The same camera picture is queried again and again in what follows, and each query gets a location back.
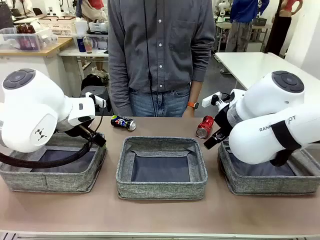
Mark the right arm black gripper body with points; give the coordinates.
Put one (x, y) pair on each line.
(225, 120)

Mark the crushed red soda can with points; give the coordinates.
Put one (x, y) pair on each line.
(205, 125)

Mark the dark blue soda can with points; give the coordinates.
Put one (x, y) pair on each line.
(122, 122)

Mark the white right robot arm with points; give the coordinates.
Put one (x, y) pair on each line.
(262, 140)

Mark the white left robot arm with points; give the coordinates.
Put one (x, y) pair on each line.
(30, 107)

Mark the person's left forearm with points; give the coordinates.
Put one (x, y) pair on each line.
(200, 70)

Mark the person's right forearm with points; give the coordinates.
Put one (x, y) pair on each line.
(118, 95)

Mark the person's left hand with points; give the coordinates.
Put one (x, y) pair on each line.
(190, 113)

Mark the orange wrist watch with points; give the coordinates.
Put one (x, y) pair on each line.
(193, 105)

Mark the grey fabric basket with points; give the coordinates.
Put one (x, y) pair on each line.
(160, 190)
(262, 186)
(62, 183)

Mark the person in grey shirt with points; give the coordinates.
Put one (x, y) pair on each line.
(160, 50)

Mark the mannequin in red top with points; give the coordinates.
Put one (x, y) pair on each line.
(280, 32)

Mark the small white background robot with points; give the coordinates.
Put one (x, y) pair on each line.
(222, 7)

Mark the black backpack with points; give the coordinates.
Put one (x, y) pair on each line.
(93, 80)

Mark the small clear bottle brown liquid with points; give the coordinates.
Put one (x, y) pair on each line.
(88, 46)

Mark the white labelled container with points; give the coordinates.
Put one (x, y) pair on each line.
(98, 27)

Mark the dark blue cup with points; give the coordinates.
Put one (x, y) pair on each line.
(81, 45)

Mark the white plastic jar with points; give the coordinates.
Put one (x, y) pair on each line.
(81, 27)

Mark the wooden top side table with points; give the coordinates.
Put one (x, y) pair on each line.
(57, 45)

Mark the cream plastic crate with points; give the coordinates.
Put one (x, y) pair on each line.
(60, 26)

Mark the clear plastic storage box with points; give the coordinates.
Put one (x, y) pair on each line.
(27, 41)

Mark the pack of brown bottles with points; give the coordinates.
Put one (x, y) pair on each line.
(25, 28)

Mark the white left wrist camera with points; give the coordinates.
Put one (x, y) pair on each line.
(99, 101)

